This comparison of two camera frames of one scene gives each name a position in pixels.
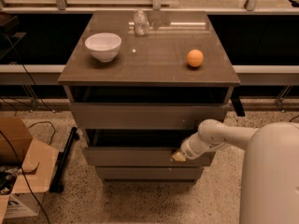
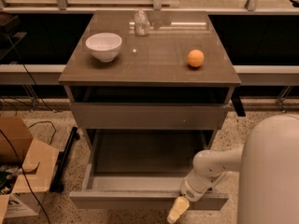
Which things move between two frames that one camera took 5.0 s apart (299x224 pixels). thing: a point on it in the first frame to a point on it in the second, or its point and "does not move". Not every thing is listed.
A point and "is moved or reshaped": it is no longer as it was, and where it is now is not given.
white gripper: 189,149 to 192,188
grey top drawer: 145,116 does not move
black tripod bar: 62,161 does not move
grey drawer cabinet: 139,83 does not move
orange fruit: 194,58 does not move
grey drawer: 138,147 is moved or reshaped
